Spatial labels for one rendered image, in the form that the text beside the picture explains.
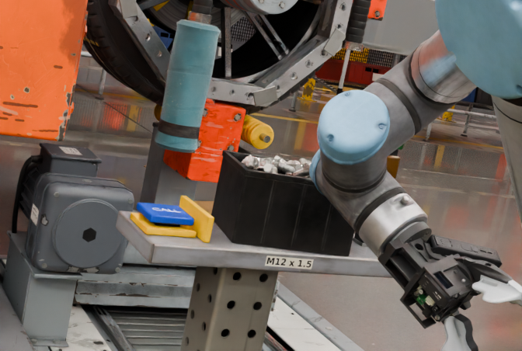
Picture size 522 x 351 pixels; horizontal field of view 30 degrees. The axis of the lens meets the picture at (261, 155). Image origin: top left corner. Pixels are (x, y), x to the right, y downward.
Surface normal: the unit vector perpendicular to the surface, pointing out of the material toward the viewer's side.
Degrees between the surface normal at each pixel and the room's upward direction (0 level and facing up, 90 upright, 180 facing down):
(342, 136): 58
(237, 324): 90
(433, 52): 104
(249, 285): 90
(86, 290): 90
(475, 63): 125
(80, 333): 0
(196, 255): 90
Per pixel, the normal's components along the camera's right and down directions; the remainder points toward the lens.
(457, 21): -0.81, 0.48
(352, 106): -0.16, -0.44
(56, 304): 0.42, 0.24
